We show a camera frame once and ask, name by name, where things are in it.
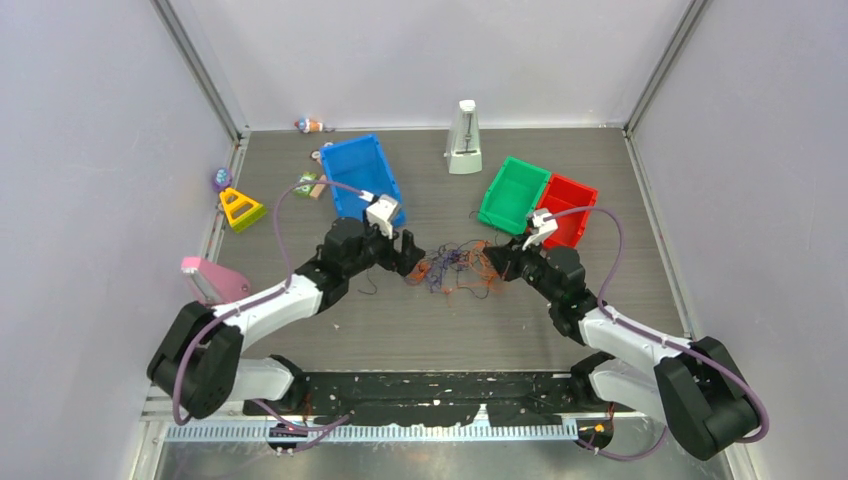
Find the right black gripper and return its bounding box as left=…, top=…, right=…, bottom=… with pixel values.
left=484, top=231, right=562, bottom=305

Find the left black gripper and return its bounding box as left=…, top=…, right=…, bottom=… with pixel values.
left=344, top=210, right=424, bottom=279

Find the purple wire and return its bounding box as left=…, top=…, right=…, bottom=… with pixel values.
left=423, top=243, right=473, bottom=294

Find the black wire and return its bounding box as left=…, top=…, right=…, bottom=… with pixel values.
left=357, top=210, right=495, bottom=314

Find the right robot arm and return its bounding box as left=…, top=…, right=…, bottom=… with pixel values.
left=483, top=240, right=768, bottom=460

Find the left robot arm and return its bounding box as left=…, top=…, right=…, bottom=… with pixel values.
left=146, top=217, right=425, bottom=425

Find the green plastic bin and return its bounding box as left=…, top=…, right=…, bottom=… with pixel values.
left=477, top=156, right=551, bottom=235

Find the red plastic bin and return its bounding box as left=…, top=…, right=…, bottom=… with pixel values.
left=536, top=173, right=598, bottom=249

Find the blue plastic bin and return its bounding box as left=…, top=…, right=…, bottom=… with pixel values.
left=319, top=133, right=407, bottom=227

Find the wooden block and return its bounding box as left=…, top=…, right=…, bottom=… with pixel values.
left=309, top=175, right=327, bottom=200

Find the white metronome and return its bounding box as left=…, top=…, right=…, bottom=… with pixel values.
left=444, top=99, right=483, bottom=175

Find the green toy block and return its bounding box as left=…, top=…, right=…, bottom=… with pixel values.
left=293, top=172, right=319, bottom=198

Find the small round toy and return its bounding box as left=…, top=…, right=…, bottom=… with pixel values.
left=310, top=142, right=334, bottom=164

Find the small figurine toy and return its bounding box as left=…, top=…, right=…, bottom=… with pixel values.
left=293, top=117, right=326, bottom=134

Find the yellow triangle toy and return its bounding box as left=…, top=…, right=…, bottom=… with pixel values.
left=219, top=187, right=267, bottom=233

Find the pink stand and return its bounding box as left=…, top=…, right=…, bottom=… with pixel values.
left=180, top=257, right=252, bottom=306

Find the purple round toy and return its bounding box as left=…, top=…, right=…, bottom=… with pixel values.
left=212, top=167, right=233, bottom=193

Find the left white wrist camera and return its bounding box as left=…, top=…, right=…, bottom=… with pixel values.
left=358, top=190, right=401, bottom=239

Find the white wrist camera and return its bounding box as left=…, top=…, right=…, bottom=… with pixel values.
left=358, top=190, right=401, bottom=239
left=522, top=208, right=558, bottom=250

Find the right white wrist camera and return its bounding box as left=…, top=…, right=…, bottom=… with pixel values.
left=522, top=208, right=558, bottom=250

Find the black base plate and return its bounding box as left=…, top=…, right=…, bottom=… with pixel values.
left=267, top=371, right=612, bottom=427

